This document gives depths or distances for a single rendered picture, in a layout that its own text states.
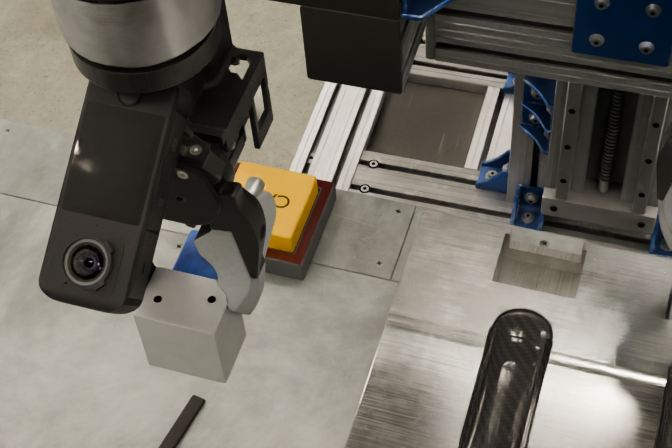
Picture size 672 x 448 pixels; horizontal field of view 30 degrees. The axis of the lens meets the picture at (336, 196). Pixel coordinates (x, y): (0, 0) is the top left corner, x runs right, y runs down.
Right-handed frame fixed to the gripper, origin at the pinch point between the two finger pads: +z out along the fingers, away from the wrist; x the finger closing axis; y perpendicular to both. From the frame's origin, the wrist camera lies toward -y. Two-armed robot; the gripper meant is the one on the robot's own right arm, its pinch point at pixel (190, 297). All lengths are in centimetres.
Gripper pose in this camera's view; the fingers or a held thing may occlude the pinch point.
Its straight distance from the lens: 73.1
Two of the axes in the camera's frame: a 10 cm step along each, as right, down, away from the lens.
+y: 3.0, -7.6, 5.8
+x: -9.5, -2.0, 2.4
